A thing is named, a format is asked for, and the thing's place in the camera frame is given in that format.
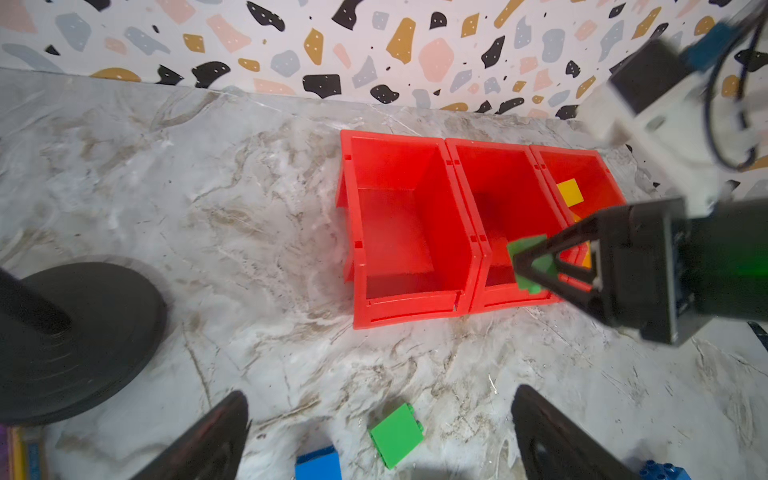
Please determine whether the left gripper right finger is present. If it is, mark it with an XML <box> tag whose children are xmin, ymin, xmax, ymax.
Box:
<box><xmin>511</xmin><ymin>385</ymin><xmax>639</xmax><ymax>480</ymax></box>

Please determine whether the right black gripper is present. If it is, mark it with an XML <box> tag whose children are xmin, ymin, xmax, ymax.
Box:
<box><xmin>513</xmin><ymin>199</ymin><xmax>767</xmax><ymax>346</ymax></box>

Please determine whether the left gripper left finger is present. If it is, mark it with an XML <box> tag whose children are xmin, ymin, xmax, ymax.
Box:
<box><xmin>133</xmin><ymin>390</ymin><xmax>249</xmax><ymax>479</ymax></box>

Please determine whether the yellow long lego brick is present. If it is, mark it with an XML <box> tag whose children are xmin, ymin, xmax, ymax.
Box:
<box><xmin>570</xmin><ymin>209</ymin><xmax>594</xmax><ymax>269</ymax></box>

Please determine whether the light green square brick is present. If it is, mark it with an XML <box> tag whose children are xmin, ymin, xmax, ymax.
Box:
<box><xmin>507</xmin><ymin>235</ymin><xmax>558</xmax><ymax>296</ymax></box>
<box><xmin>369</xmin><ymin>403</ymin><xmax>425</xmax><ymax>470</ymax></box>

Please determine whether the yellow square brick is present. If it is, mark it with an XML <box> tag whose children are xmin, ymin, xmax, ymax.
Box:
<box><xmin>557</xmin><ymin>179</ymin><xmax>584</xmax><ymax>208</ymax></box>

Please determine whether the right red bin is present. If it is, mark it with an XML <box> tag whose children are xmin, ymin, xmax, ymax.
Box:
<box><xmin>530</xmin><ymin>144</ymin><xmax>628</xmax><ymax>283</ymax></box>

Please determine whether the red bin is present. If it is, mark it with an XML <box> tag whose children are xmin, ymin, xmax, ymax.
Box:
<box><xmin>530</xmin><ymin>144</ymin><xmax>628</xmax><ymax>283</ymax></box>
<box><xmin>446</xmin><ymin>138</ymin><xmax>566</xmax><ymax>313</ymax></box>
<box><xmin>336</xmin><ymin>130</ymin><xmax>481</xmax><ymax>330</ymax></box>

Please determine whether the middle red bin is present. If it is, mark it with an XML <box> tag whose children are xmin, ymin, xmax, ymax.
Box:
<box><xmin>446</xmin><ymin>138</ymin><xmax>566</xmax><ymax>313</ymax></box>

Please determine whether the blue long brick right upper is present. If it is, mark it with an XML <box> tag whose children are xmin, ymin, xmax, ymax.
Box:
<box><xmin>638</xmin><ymin>460</ymin><xmax>691</xmax><ymax>480</ymax></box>

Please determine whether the small blue brick upper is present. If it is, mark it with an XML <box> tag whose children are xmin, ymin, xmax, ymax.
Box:
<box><xmin>295</xmin><ymin>445</ymin><xmax>342</xmax><ymax>480</ymax></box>

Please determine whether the left red bin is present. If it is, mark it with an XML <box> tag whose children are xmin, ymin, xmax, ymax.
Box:
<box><xmin>336</xmin><ymin>130</ymin><xmax>481</xmax><ymax>330</ymax></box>

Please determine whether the microphone on black stand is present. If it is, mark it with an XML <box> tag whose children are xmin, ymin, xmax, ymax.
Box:
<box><xmin>1</xmin><ymin>262</ymin><xmax>168</xmax><ymax>426</ymax></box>

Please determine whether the colourful small card box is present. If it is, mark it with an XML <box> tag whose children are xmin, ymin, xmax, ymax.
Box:
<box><xmin>1</xmin><ymin>425</ymin><xmax>46</xmax><ymax>480</ymax></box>

